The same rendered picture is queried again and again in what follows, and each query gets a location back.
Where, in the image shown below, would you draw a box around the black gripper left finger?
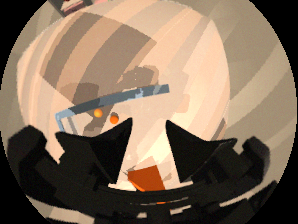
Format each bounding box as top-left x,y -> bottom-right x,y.
55,117 -> 133,185

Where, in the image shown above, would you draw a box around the clear low l-shaped wall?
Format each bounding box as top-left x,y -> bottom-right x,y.
55,84 -> 169,132

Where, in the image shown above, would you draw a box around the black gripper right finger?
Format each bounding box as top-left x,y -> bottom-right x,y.
165,119 -> 237,184

